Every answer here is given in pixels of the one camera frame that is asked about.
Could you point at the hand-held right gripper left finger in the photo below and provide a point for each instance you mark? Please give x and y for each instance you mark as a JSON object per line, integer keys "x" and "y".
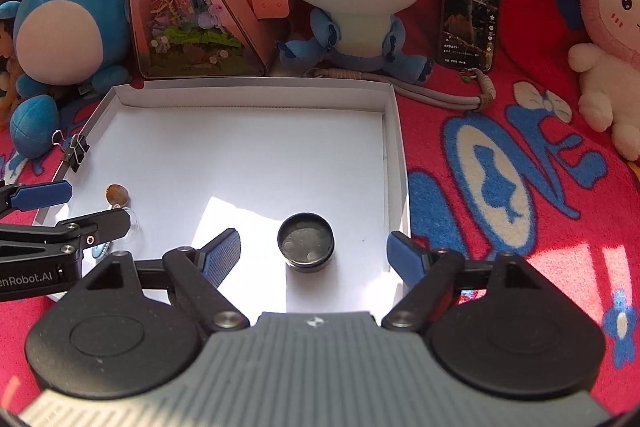
{"x": 222, "y": 257}

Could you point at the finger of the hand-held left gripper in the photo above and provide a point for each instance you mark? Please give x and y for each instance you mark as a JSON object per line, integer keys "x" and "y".
{"x": 105, "y": 227}
{"x": 42, "y": 195}

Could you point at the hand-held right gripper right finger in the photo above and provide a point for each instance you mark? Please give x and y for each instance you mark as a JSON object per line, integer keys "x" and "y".
{"x": 405, "y": 257}

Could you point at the blue shark-shaped clip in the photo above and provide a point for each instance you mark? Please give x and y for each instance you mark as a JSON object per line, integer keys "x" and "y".
{"x": 102, "y": 249}

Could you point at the clear plastic dome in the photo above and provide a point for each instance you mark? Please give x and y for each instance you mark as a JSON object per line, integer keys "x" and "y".
{"x": 135, "y": 227}

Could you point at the brown nut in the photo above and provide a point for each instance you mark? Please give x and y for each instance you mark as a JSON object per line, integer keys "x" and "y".
{"x": 117, "y": 194}

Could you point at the black round container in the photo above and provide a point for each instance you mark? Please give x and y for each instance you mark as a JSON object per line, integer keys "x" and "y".
{"x": 306, "y": 239}

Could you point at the white cardboard box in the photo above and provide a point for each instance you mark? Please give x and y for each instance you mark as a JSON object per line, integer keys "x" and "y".
{"x": 250, "y": 157}

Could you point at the black binder clip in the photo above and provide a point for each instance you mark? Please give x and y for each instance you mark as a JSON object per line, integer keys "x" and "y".
{"x": 77, "y": 152}

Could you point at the pink printed blanket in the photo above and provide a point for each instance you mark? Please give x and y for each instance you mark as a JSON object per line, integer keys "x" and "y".
{"x": 500, "y": 232}

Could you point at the brown-haired doll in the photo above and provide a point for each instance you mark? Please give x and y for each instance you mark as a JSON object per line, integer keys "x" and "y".
{"x": 6, "y": 57}

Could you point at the round blue mouse plush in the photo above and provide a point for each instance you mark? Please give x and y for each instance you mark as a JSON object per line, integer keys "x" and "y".
{"x": 65, "y": 37}

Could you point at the black smartphone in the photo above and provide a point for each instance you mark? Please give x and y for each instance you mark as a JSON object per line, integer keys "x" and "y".
{"x": 467, "y": 7}

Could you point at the pink rabbit plush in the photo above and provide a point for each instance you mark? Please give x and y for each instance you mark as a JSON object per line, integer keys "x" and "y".
{"x": 610, "y": 32}

